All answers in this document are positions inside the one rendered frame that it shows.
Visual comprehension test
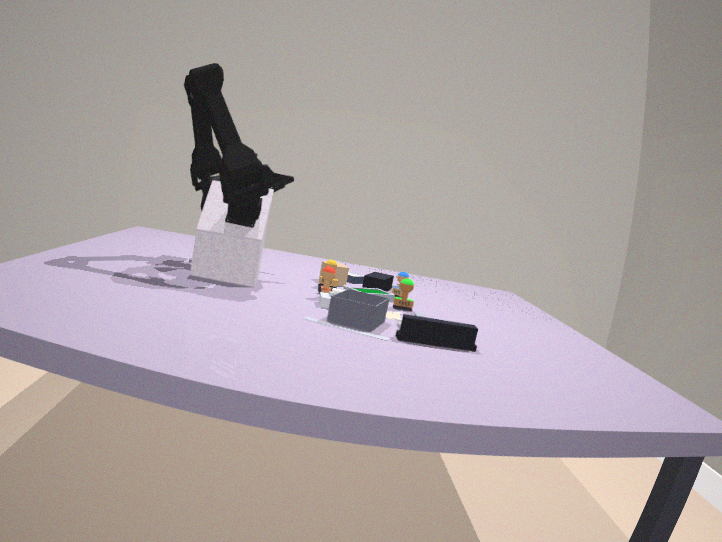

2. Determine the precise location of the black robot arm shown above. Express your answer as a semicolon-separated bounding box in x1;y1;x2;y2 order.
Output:
183;63;269;228

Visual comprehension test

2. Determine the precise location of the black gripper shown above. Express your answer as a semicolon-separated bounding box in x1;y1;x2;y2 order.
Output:
262;164;294;193

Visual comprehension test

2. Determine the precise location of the tan cardboard box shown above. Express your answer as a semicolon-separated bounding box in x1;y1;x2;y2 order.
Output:
319;261;349;286

